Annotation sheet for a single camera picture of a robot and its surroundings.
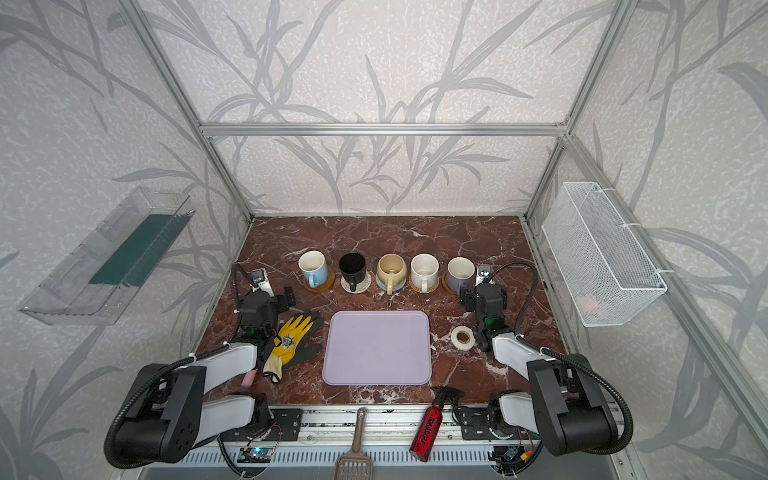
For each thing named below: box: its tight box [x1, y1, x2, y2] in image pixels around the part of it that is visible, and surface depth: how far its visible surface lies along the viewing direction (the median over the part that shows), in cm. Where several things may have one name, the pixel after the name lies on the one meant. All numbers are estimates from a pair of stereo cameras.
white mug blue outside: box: [298, 250, 329, 289], surface depth 96 cm
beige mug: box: [377, 253, 407, 295], surface depth 96 cm
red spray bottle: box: [409, 386, 464, 463], surface depth 72 cm
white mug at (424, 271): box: [410, 253, 440, 293], surface depth 98 cm
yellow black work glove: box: [263, 315, 324, 383], surface depth 88 cm
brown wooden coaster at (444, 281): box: [441, 271, 460, 296], surface depth 101 cm
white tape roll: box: [450, 325, 476, 351], surface depth 89 cm
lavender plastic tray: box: [322, 310, 432, 386], surface depth 88 cm
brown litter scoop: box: [334, 407, 374, 480], surface depth 70 cm
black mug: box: [339, 252, 366, 292], surface depth 96 cm
